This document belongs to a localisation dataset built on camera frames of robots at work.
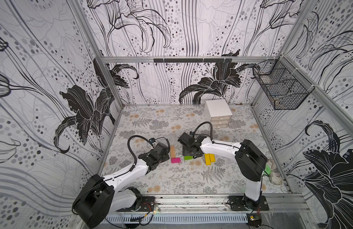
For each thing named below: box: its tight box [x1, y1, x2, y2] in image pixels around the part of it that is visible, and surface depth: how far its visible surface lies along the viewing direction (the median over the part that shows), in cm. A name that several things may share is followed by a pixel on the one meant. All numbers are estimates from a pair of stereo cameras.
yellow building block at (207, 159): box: [204, 153, 211, 166], surface depth 88 cm
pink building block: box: [170, 157, 182, 164], surface depth 90 cm
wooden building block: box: [170, 145, 176, 158], surface depth 93 cm
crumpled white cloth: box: [266, 158, 284, 186], surface depth 80 cm
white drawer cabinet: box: [204, 98, 233, 129], surface depth 100 cm
